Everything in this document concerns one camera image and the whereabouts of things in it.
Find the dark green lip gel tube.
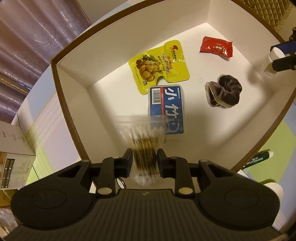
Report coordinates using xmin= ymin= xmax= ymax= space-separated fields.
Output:
xmin=242 ymin=150 xmax=274 ymax=169

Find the mauve curtain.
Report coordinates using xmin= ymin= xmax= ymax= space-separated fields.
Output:
xmin=1 ymin=1 xmax=91 ymax=123

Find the white product carton box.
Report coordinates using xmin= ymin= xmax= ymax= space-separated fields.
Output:
xmin=0 ymin=122 xmax=36 ymax=190

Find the red snack packet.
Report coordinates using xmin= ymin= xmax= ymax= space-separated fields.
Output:
xmin=200 ymin=36 xmax=233 ymax=58

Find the cotton swabs plastic bag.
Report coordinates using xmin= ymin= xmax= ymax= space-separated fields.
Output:
xmin=115 ymin=115 xmax=167 ymax=187

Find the quilted gold chair cushion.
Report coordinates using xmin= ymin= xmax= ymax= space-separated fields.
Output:
xmin=240 ymin=0 xmax=292 ymax=32

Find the large brown cardboard box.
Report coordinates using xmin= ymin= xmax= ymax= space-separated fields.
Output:
xmin=50 ymin=0 xmax=296 ymax=173

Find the small white pill bottle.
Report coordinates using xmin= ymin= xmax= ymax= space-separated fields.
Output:
xmin=261 ymin=47 xmax=286 ymax=77

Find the white cream tube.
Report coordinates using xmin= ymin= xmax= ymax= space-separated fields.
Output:
xmin=264 ymin=182 xmax=284 ymax=202

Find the brown velvet scrunchie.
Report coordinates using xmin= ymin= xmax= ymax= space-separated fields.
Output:
xmin=205 ymin=74 xmax=242 ymax=108

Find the yellow snack pouch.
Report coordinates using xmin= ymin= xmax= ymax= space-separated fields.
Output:
xmin=128 ymin=40 xmax=190 ymax=95

